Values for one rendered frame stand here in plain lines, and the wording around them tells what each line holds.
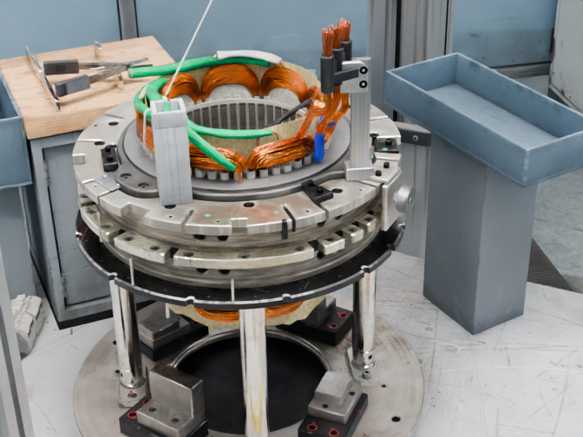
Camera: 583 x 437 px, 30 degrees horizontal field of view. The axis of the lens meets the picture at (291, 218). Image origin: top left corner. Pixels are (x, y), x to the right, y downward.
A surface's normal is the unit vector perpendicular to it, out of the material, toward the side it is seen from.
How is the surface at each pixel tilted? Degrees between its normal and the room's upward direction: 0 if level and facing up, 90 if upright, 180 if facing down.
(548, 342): 0
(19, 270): 90
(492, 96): 90
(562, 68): 90
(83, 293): 90
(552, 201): 0
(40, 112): 0
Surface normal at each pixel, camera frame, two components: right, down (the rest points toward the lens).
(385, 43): -0.43, 0.47
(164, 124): 0.20, 0.50
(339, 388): -0.02, -0.86
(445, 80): 0.51, 0.43
